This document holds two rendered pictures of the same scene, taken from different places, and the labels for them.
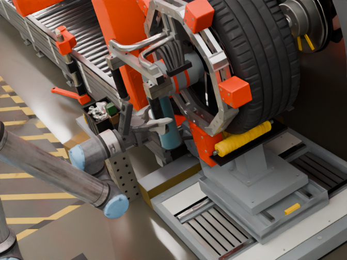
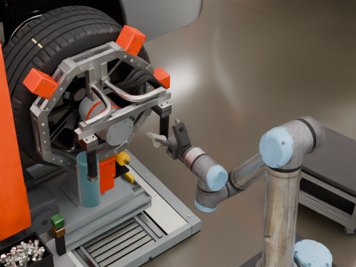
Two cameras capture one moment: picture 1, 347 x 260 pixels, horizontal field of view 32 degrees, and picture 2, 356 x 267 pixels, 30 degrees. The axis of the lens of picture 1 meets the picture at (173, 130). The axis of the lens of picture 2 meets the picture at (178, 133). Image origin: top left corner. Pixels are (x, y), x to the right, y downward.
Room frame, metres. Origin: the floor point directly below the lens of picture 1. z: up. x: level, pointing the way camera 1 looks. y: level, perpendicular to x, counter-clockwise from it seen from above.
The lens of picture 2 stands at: (2.51, 1.94, 2.57)
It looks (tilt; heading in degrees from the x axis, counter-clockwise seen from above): 41 degrees down; 250
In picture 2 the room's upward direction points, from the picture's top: 3 degrees clockwise
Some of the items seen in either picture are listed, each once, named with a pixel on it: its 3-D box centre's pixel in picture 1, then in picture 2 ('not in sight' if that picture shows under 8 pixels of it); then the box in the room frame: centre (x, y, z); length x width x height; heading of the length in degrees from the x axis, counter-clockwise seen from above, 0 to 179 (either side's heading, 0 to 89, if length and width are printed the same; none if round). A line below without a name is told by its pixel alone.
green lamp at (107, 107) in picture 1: (110, 108); (57, 221); (2.37, 0.24, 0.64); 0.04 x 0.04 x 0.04; 20
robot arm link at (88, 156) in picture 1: (88, 155); (210, 172); (1.79, 0.30, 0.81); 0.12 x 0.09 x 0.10; 110
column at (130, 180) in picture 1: (118, 163); not in sight; (2.58, 0.31, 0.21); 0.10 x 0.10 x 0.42; 20
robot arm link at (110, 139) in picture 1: (110, 143); (195, 159); (1.82, 0.22, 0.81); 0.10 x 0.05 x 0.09; 20
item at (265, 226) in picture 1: (260, 190); (89, 201); (2.16, -0.30, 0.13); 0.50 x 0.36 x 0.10; 20
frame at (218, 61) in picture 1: (188, 66); (95, 109); (2.13, -0.13, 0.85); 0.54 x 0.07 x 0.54; 20
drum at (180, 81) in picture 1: (172, 74); (105, 118); (2.10, -0.06, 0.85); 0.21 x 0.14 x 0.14; 110
